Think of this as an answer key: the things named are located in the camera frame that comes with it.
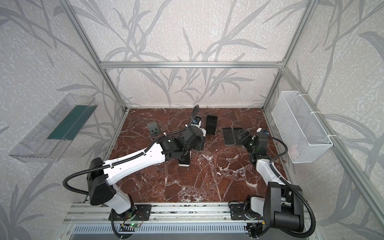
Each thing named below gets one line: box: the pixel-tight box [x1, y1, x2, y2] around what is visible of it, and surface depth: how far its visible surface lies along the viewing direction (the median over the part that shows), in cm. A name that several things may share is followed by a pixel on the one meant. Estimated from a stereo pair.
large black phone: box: [222, 127, 235, 146], surface depth 106 cm
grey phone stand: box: [147, 121, 160, 137], surface depth 104 cm
